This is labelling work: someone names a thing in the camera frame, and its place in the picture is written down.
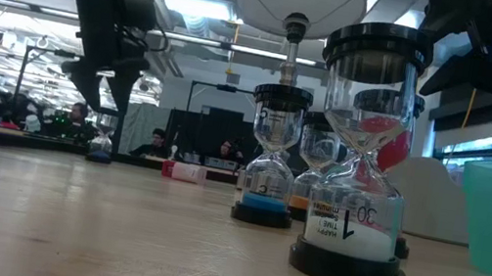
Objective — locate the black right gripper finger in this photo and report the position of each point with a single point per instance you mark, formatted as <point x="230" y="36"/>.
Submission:
<point x="453" y="17"/>
<point x="489" y="72"/>

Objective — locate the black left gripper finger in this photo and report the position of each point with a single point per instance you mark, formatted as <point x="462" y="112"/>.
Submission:
<point x="86" y="80"/>
<point x="122" y="83"/>

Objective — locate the pink block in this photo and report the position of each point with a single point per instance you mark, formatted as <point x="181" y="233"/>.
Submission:
<point x="188" y="173"/>

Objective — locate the red sand hourglass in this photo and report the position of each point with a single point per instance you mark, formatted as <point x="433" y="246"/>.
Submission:
<point x="395" y="152"/>

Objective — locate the light blue sand hourglass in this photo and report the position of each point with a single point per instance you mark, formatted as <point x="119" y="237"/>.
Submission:
<point x="264" y="203"/>

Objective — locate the orange sand hourglass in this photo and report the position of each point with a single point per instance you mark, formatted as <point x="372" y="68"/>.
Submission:
<point x="299" y="201"/>

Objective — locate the white sand hourglass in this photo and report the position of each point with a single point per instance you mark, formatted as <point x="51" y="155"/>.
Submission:
<point x="349" y="238"/>

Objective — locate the person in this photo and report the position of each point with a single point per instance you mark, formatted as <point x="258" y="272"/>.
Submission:
<point x="78" y="119"/>
<point x="226" y="151"/>
<point x="15" y="109"/>
<point x="153" y="145"/>

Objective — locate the gray curtain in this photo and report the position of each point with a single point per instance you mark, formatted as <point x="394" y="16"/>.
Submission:
<point x="139" y="126"/>

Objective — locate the white roller blind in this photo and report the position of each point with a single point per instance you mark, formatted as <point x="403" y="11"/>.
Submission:
<point x="473" y="139"/>

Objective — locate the black partition screen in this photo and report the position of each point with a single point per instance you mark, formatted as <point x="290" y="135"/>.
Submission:
<point x="197" y="130"/>

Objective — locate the long ceiling light bar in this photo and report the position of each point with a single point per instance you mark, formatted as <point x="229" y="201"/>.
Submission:
<point x="202" y="41"/>

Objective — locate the light gray plastic bin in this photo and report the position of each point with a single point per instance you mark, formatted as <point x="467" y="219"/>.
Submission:
<point x="438" y="208"/>

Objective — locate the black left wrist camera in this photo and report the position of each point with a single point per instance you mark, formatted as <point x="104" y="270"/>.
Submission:
<point x="140" y="9"/>

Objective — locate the black aluminium table frame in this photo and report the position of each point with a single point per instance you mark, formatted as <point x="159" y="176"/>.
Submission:
<point x="3" y="140"/>

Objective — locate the black metal stand frame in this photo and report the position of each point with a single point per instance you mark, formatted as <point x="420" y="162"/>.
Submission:
<point x="226" y="88"/>

